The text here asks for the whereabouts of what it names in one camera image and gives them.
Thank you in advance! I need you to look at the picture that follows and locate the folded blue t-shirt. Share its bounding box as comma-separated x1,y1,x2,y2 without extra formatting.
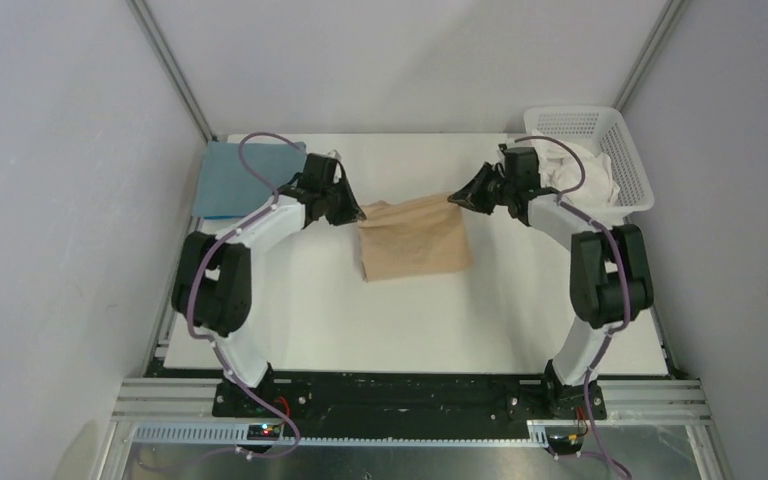
191,142,306,219

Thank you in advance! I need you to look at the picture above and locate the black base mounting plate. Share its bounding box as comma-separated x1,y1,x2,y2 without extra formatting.
212,371,607,441

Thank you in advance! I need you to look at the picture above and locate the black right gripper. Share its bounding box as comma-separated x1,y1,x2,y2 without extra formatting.
451,161,516,215

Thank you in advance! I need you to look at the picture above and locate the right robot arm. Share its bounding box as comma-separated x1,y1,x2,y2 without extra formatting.
448,147,654,418

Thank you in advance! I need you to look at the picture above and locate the controller board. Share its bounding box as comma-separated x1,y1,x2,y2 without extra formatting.
246,423,283,441
546,434,586,457

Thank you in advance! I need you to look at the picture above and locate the white plastic laundry basket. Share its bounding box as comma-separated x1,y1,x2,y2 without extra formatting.
523,105,654,220

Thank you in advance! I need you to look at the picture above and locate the right controller board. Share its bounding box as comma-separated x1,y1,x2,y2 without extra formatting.
546,434,586,457

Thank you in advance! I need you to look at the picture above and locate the aluminium frame rail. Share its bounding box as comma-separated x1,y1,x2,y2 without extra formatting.
93,371,732,479

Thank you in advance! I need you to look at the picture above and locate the beige t-shirt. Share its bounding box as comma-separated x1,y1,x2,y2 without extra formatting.
358,193,473,282

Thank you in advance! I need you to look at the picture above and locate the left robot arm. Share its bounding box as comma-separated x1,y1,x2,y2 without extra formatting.
170,151,365,416

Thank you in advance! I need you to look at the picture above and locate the left controller board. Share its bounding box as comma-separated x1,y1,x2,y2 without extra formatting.
246,423,283,441

